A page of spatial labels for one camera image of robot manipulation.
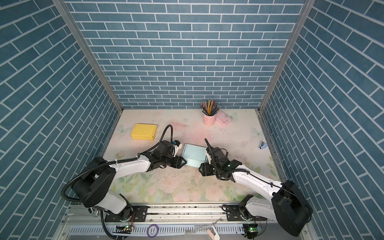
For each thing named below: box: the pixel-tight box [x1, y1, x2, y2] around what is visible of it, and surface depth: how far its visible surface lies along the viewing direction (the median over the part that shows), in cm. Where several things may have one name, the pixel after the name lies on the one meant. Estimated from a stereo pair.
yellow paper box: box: [131, 123, 157, 141], surface depth 104 cm
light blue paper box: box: [181, 143, 207, 168], surface depth 93 cm
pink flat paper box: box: [215, 110, 232, 126], surface depth 114 cm
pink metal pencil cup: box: [202, 114, 216, 127], surface depth 107 cm
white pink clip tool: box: [206, 224, 220, 240], surface depth 69 cm
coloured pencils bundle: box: [200, 99, 221, 116], surface depth 107 cm
